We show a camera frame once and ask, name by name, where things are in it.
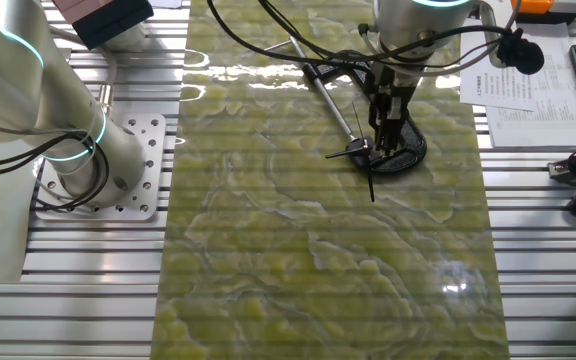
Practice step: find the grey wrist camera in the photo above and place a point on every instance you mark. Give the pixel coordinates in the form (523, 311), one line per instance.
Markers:
(489, 37)

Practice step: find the white instruction paper sheet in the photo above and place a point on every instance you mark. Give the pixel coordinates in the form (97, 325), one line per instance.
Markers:
(167, 3)

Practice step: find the short black clock hand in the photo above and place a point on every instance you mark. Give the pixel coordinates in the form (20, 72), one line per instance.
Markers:
(343, 154)

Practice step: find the orange and grey device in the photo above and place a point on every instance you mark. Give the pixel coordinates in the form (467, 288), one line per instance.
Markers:
(530, 5)

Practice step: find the pink cardboard box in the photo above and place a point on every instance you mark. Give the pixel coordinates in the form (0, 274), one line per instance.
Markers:
(75, 7)

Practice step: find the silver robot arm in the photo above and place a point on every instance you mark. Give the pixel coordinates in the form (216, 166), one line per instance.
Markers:
(68, 115)

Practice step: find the green marble pattern mat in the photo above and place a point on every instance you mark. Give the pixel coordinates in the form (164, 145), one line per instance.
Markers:
(293, 275)

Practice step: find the dark blue cardboard box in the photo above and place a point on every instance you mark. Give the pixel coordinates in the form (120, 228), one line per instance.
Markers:
(113, 25)

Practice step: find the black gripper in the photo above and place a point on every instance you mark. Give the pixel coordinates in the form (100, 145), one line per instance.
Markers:
(390, 95)

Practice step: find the thin black second hand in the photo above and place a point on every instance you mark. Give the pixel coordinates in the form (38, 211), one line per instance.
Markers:
(358, 122)

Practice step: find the black C-clamp with steel screw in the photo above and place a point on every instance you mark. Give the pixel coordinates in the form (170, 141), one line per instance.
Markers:
(413, 145)

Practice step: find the black clock movement box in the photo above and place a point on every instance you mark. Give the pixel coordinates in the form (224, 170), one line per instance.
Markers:
(360, 150)

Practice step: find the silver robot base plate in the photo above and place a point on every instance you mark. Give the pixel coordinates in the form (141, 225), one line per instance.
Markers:
(145, 200)

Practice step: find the printed white paper sheet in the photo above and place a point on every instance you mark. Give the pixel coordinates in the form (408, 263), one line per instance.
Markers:
(488, 87)
(553, 115)

